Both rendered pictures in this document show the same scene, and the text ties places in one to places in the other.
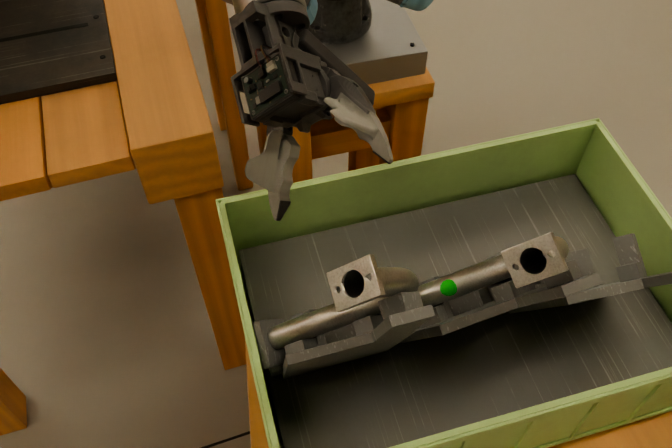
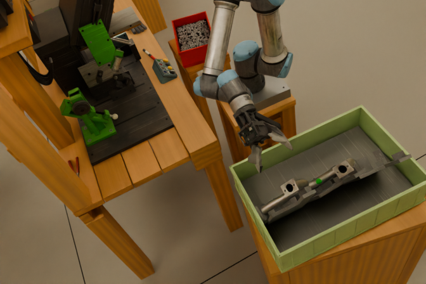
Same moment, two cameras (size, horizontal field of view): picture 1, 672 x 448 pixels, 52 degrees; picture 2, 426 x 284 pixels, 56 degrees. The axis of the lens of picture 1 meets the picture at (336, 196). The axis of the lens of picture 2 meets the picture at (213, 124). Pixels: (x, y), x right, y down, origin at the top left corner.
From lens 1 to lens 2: 0.63 m
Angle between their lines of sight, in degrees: 5
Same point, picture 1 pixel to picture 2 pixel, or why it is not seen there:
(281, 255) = (255, 180)
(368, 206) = (282, 156)
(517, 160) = (334, 127)
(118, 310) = (178, 216)
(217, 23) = not seen: hidden behind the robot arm
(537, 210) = (346, 143)
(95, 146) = (175, 154)
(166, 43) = (188, 108)
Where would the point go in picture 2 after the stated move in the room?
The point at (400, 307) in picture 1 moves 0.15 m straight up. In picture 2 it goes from (305, 191) to (303, 166)
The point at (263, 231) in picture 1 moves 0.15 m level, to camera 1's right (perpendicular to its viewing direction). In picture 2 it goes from (246, 174) to (281, 166)
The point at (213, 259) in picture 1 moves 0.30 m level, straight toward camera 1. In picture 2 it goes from (221, 186) to (249, 234)
